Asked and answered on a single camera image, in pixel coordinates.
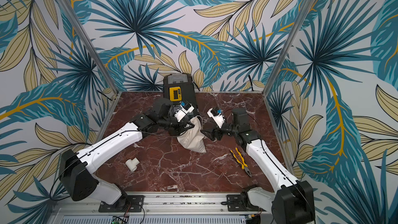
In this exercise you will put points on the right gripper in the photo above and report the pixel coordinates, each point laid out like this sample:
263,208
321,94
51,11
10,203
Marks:
216,131

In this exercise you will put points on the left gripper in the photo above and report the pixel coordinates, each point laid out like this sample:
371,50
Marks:
183,124

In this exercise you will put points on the cream cloth soil bag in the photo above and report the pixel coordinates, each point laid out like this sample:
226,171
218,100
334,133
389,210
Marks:
193,138

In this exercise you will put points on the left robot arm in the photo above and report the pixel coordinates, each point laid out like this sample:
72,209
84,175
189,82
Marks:
77,169

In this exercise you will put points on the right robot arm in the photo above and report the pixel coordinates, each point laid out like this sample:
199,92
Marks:
291,201

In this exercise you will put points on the black yellow toolbox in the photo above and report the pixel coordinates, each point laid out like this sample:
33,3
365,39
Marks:
179,88

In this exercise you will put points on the yellow black pliers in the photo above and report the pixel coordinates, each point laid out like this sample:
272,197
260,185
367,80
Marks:
240,160

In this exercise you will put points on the white pipe fitting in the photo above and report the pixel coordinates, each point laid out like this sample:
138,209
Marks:
132,164

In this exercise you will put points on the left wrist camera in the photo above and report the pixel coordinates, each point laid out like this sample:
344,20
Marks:
183,110

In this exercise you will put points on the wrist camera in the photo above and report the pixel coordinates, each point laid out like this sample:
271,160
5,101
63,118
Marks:
183,110
217,115

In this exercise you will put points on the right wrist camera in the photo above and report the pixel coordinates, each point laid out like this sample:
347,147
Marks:
217,115

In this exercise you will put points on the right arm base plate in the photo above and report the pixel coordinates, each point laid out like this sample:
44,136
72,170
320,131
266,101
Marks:
240,203

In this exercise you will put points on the aluminium front rail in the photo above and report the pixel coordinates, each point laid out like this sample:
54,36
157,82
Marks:
163,208

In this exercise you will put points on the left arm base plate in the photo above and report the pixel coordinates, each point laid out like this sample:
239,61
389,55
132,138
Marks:
129,203

